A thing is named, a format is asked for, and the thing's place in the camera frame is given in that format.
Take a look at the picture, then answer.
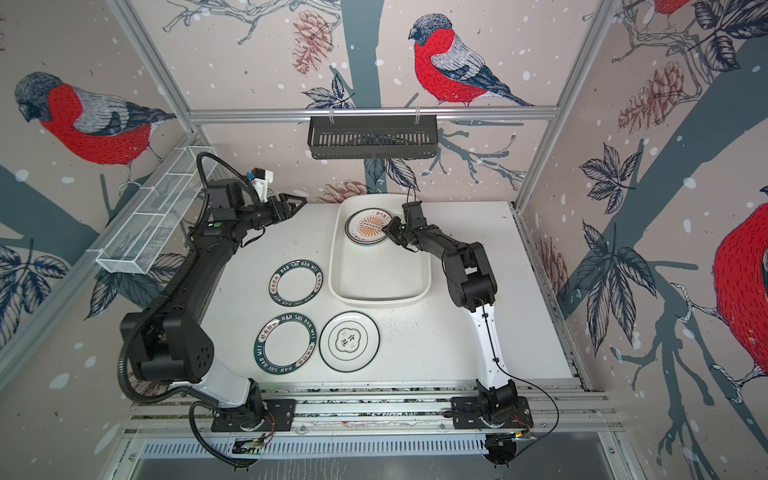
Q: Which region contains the black corrugated cable left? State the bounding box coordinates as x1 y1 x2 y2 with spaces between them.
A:
116 151 265 469

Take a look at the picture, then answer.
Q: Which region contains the white mesh wall shelf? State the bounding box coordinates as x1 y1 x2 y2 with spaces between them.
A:
96 146 215 274

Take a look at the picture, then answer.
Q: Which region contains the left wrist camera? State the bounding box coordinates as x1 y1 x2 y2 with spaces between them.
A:
247 168 274 203

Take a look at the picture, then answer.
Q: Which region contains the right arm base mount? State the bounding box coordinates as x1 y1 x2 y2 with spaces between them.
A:
442 396 534 430

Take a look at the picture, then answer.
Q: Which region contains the black hanging wire basket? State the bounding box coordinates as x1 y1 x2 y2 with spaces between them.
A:
307 116 438 160

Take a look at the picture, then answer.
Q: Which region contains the black cable right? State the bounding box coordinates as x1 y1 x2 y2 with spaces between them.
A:
479 299 561 460

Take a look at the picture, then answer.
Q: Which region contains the horizontal aluminium frame bar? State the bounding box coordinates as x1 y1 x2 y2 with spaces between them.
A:
187 106 560 125

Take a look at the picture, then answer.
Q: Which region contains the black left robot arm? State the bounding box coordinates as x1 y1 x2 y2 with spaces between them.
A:
117 193 307 407

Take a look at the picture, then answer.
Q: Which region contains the green rim plate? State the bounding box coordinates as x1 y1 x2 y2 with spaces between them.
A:
253 312 318 376
268 259 324 307

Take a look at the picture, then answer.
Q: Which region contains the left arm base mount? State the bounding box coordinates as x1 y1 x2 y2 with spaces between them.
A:
211 399 296 433

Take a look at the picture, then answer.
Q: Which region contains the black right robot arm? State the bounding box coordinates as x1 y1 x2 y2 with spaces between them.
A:
382 201 519 426

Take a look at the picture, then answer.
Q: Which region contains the orange sunburst plate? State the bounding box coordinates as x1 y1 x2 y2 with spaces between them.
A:
344 208 392 246

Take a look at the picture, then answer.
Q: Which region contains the white flower plate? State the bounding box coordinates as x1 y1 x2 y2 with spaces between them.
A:
319 311 381 373

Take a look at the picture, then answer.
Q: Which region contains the white plastic bin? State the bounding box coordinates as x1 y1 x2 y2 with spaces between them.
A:
328 194 432 308

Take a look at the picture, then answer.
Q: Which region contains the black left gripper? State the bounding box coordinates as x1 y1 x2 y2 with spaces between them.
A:
236 194 306 232

